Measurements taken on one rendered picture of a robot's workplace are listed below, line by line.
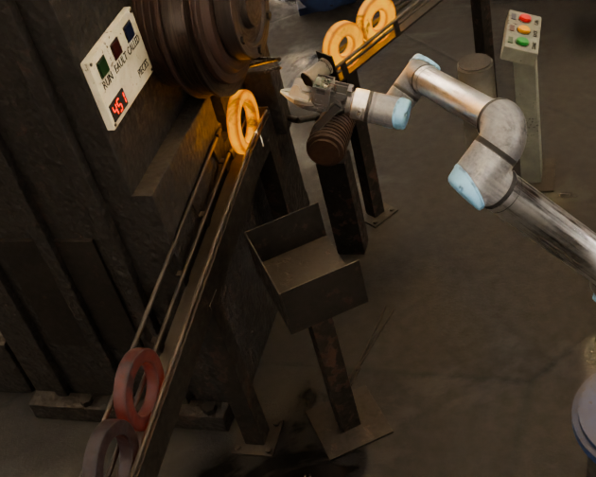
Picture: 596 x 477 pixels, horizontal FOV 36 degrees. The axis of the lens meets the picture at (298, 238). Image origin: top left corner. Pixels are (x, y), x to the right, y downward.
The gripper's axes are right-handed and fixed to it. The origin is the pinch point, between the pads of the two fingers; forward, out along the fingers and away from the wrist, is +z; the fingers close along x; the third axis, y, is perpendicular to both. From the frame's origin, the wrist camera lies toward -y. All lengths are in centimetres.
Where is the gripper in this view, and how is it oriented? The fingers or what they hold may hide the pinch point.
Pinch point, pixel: (284, 94)
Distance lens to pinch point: 271.5
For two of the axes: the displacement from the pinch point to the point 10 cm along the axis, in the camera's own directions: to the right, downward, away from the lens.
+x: -2.4, 6.7, -7.1
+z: -9.7, -2.3, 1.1
